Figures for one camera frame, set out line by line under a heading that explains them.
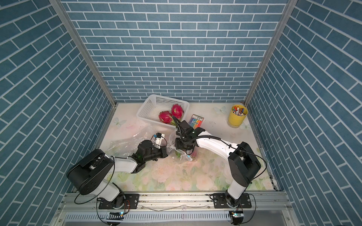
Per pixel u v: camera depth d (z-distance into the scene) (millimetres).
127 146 889
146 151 693
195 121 1077
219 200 735
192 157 740
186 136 664
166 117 1016
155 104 1170
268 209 749
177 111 1048
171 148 787
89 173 450
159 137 806
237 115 968
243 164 450
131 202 734
